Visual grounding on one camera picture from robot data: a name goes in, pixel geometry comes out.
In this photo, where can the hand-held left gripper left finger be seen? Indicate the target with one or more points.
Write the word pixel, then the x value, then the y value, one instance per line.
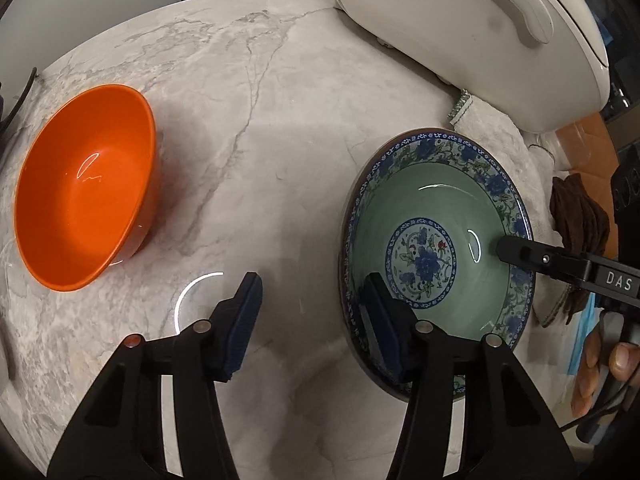
pixel 245 320

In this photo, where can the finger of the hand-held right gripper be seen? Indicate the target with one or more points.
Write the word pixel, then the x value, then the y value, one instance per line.
pixel 540 260

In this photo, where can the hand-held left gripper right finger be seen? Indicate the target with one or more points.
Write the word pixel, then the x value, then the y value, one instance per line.
pixel 380 310

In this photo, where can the blue floral patterned bowl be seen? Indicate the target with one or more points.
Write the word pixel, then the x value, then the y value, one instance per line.
pixel 435 200

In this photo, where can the orange bowl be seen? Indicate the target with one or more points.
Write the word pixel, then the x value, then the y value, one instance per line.
pixel 85 185

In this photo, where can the person's right hand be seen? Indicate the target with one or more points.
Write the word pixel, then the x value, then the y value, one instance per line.
pixel 592 360

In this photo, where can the blue face mask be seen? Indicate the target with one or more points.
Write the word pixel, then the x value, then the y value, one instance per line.
pixel 582 330

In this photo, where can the brown cloth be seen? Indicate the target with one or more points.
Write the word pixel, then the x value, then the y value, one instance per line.
pixel 580 210

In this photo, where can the white towel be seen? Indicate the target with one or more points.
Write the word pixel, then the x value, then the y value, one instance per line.
pixel 505 130

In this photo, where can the white rice cooker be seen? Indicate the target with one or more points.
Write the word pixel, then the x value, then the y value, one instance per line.
pixel 450 25

